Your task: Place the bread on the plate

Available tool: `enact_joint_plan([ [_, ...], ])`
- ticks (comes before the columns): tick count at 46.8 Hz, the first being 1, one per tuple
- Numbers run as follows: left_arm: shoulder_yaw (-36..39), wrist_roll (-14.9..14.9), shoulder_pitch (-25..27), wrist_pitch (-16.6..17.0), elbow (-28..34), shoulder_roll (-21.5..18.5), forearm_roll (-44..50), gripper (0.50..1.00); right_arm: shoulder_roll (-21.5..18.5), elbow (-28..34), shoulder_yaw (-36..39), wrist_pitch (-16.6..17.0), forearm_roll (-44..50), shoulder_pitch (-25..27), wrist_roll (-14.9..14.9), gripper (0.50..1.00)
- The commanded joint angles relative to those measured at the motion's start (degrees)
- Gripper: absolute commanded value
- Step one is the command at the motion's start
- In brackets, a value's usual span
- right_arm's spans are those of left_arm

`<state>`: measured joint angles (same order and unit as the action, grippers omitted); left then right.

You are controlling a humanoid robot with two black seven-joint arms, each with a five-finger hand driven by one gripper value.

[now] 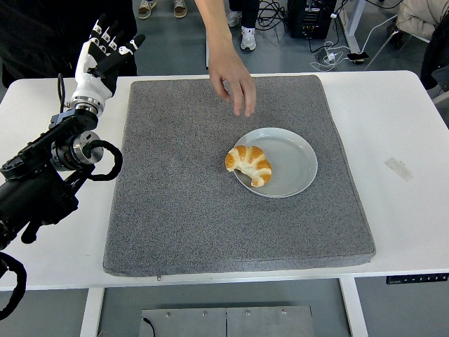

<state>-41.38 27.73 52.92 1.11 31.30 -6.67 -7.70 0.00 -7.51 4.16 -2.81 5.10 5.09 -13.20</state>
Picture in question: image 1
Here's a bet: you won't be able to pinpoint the person's leg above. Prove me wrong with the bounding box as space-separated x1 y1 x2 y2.
228 0 257 29

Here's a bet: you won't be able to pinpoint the black computer case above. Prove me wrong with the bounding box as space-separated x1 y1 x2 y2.
287 0 338 39

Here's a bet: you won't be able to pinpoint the white charger with cable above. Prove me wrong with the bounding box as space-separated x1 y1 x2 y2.
310 40 351 73

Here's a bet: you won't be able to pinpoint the grey chair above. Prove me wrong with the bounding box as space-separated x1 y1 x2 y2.
431 66 449 105

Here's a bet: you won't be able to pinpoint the golden croissant bread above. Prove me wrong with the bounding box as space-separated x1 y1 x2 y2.
224 145 273 187

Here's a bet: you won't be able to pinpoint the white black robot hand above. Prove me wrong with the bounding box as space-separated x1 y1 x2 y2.
71 13 147 106

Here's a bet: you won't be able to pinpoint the grey fabric mat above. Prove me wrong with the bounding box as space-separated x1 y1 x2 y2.
102 74 377 279

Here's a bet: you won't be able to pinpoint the tangled black floor cables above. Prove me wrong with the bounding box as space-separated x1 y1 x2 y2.
255 0 290 31

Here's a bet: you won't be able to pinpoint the black smartphone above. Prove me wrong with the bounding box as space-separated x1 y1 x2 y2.
347 51 370 65

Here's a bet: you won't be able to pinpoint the white table leg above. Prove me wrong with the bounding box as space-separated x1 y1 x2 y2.
338 277 369 337
79 288 106 337

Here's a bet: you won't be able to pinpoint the pale grey round plate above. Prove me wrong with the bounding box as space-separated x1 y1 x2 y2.
231 127 319 199

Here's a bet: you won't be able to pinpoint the person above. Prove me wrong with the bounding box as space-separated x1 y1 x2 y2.
0 0 138 89

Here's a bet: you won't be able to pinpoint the black table control panel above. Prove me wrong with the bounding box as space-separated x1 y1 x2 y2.
386 272 449 285

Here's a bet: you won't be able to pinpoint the grey metal plate with screws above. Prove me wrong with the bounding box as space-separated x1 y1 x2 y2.
140 305 314 337

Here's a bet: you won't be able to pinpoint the beige puffy jacket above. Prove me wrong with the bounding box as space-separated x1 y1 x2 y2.
396 0 449 40

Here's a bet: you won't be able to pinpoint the clear tape strip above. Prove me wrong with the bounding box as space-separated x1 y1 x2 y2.
384 157 414 182

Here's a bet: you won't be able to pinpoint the person's hand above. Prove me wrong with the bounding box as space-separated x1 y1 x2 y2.
208 58 257 118

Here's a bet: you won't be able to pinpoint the black jacket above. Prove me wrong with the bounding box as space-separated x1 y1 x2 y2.
420 15 449 93

